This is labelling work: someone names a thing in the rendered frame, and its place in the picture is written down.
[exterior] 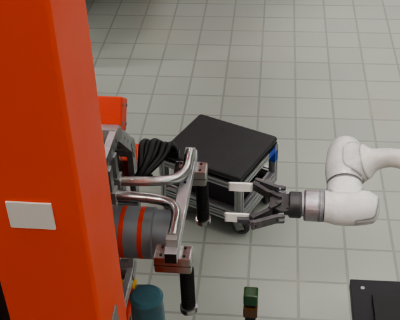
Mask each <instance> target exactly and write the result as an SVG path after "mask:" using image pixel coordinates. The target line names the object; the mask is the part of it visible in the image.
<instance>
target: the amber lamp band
mask: <svg viewBox="0 0 400 320"><path fill-rule="evenodd" d="M257 314H258V305H257V306H256V308H249V307H245V305H244V306H243V317H247V318H257Z"/></svg>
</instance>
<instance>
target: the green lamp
mask: <svg viewBox="0 0 400 320"><path fill-rule="evenodd" d="M243 304H244V305H248V306H257V305H258V288H257V287H247V286H246V287H244V295H243Z"/></svg>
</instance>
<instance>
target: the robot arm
mask: <svg viewBox="0 0 400 320"><path fill-rule="evenodd" d="M382 168H399V169H400V149H394V148H379V149H372V148H369V147H367V146H365V144H361V143H360V142H359V141H358V140H356V139H355V138H354V137H351V136H341V137H338V138H336V139H334V141H332V143H331V144H330V146H329V148H328V151H327V155H326V164H325V175H326V184H327V186H326V190H307V189H306V190H305V191H304V194H302V192H295V191H290V193H289V194H286V186H283V185H277V184H274V183H272V182H268V181H266V180H263V179H261V178H257V177H256V178H255V180H254V181H253V182H229V191H239V192H253V191H255V192H257V193H259V194H261V195H262V196H264V197H266V198H267V199H268V200H269V201H270V203H269V206H268V208H266V209H264V210H262V211H259V212H258V213H255V214H253V215H250V214H249V213H229V212H225V213H224V218H225V222H237V223H247V224H249V225H250V226H251V229H252V230H255V229H259V228H262V227H266V226H269V225H273V224H276V223H284V221H285V215H288V217H289V218H301V216H302V217H303V220H304V221H309V222H326V223H330V224H332V225H340V226H360V225H369V224H372V223H374V222H375V221H376V220H377V218H378V216H379V213H380V200H379V197H378V196H377V195H376V194H374V193H372V192H370V191H368V190H364V189H363V183H365V182H366V181H367V180H369V179H371V178H373V175H374V174H375V172H376V171H378V170H380V169H382Z"/></svg>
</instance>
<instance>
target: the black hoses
mask: <svg viewBox="0 0 400 320"><path fill-rule="evenodd" d="M179 155H180V148H179V147H177V145H176V144H175V142H172V141H170V142H164V141H162V140H160V139H157V138H153V139H151V140H149V139H147V138H144V139H142V140H141V141H140V143H139V146H138V166H137V172H136V173H132V174H131V177H150V176H153V175H152V174H151V173H152V172H153V171H154V170H155V169H156V168H157V167H159V165H160V164H161V163H162V162H163V161H164V160H165V159H166V158H179Z"/></svg>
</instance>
